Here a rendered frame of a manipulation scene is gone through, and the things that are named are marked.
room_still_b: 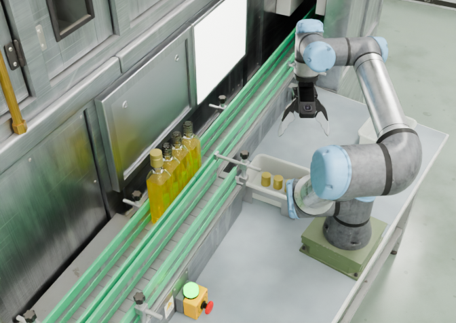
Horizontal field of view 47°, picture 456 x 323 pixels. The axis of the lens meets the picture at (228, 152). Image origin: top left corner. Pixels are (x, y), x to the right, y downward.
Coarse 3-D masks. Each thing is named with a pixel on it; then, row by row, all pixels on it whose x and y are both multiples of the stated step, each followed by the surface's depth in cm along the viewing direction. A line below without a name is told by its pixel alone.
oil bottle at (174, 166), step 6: (162, 156) 156; (174, 156) 156; (168, 162) 154; (174, 162) 155; (168, 168) 154; (174, 168) 155; (180, 168) 159; (174, 174) 156; (180, 174) 160; (174, 180) 158; (180, 180) 162; (174, 186) 159; (180, 186) 163; (174, 192) 160; (174, 198) 162
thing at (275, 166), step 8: (256, 160) 193; (264, 160) 195; (272, 160) 193; (280, 160) 192; (248, 168) 189; (264, 168) 197; (272, 168) 195; (280, 168) 193; (288, 168) 192; (296, 168) 190; (304, 168) 189; (256, 176) 196; (272, 176) 196; (288, 176) 194; (296, 176) 192; (248, 184) 183; (256, 184) 193; (272, 184) 193; (272, 192) 180; (280, 192) 190
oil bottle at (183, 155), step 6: (174, 150) 158; (180, 150) 158; (186, 150) 160; (180, 156) 158; (186, 156) 160; (180, 162) 159; (186, 162) 162; (186, 168) 163; (186, 174) 164; (186, 180) 166
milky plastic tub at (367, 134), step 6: (408, 120) 214; (414, 120) 213; (366, 126) 212; (372, 126) 218; (414, 126) 210; (360, 132) 207; (366, 132) 214; (372, 132) 218; (360, 138) 208; (366, 138) 205; (372, 138) 204
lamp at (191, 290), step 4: (188, 284) 150; (192, 284) 150; (196, 284) 151; (184, 288) 150; (188, 288) 149; (192, 288) 149; (196, 288) 150; (184, 292) 150; (188, 292) 149; (192, 292) 149; (196, 292) 149; (188, 296) 149; (192, 296) 149; (196, 296) 150
